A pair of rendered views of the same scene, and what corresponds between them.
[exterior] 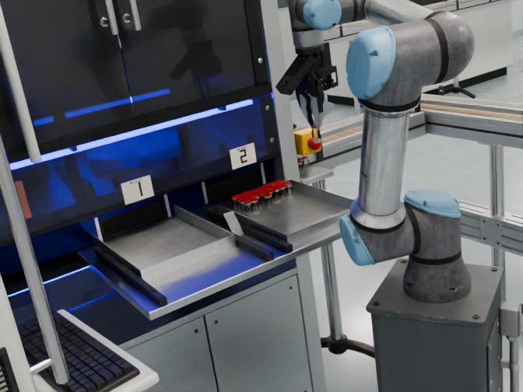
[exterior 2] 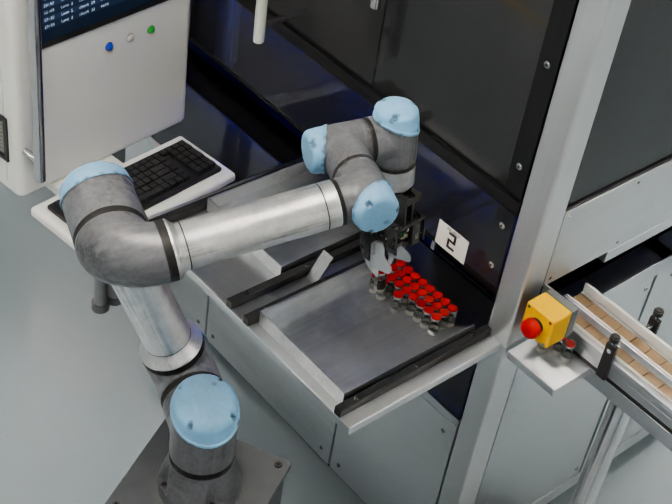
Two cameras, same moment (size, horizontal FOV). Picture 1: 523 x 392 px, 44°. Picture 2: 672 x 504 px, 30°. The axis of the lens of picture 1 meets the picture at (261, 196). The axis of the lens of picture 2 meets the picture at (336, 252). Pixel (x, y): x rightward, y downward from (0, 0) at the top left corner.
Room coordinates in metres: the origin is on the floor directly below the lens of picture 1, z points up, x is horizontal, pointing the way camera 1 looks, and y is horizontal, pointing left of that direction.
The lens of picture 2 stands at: (1.12, -1.80, 2.61)
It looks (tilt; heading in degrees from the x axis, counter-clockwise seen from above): 40 degrees down; 75
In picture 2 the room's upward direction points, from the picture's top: 9 degrees clockwise
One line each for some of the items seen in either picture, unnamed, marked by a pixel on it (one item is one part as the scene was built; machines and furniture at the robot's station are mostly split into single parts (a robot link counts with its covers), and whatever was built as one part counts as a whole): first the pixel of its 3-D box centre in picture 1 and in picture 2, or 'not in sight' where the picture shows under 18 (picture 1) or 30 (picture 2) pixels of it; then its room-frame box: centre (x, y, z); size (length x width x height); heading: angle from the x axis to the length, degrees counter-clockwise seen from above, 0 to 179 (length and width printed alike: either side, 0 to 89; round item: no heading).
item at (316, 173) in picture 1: (305, 174); (553, 359); (2.03, -0.15, 0.87); 0.14 x 0.13 x 0.02; 31
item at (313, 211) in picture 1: (289, 209); (367, 324); (1.66, -0.07, 0.90); 0.34 x 0.26 x 0.04; 31
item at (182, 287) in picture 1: (229, 235); (328, 276); (1.61, 0.10, 0.87); 0.70 x 0.48 x 0.02; 121
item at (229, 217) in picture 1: (243, 229); (301, 276); (1.54, 0.06, 0.91); 0.14 x 0.03 x 0.06; 32
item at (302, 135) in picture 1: (305, 141); (548, 318); (1.99, -0.16, 1.00); 0.08 x 0.07 x 0.07; 31
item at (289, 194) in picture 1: (267, 198); (408, 301); (1.76, -0.01, 0.90); 0.18 x 0.02 x 0.05; 121
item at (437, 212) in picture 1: (429, 221); (203, 420); (1.31, -0.36, 0.96); 0.13 x 0.12 x 0.14; 102
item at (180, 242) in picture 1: (160, 239); (305, 211); (1.58, 0.28, 0.90); 0.34 x 0.26 x 0.04; 31
